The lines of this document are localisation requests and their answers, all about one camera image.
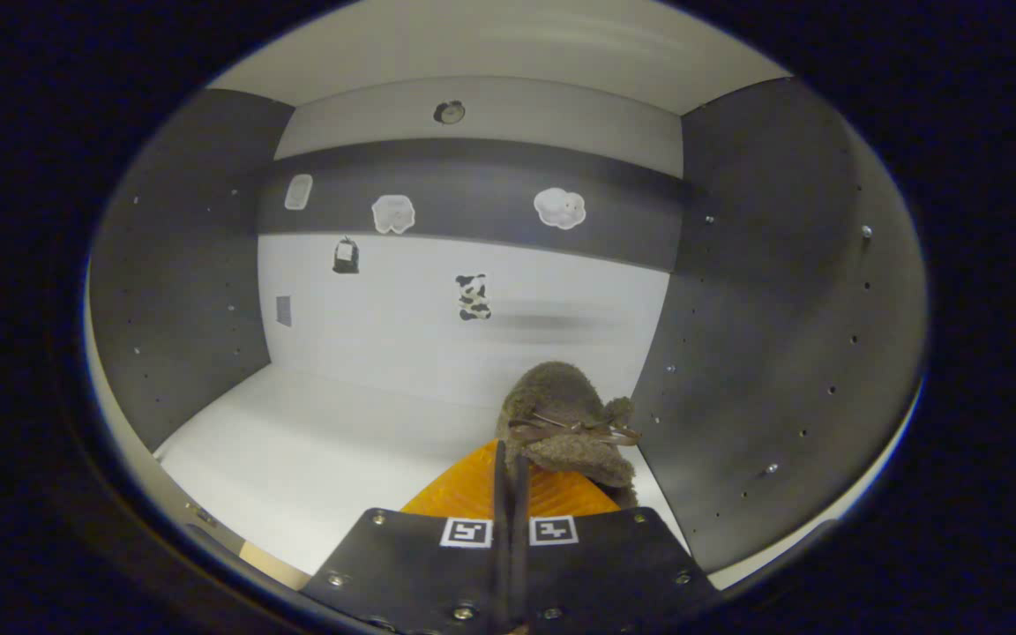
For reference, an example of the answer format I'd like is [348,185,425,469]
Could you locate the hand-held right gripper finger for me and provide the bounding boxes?
[512,452,724,635]
[299,438,512,635]

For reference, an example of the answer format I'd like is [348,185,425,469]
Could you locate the white shoe cabinet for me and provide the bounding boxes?
[85,0,930,594]

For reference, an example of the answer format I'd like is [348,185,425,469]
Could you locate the brown fuzzy shoe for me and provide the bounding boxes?
[495,360,643,512]

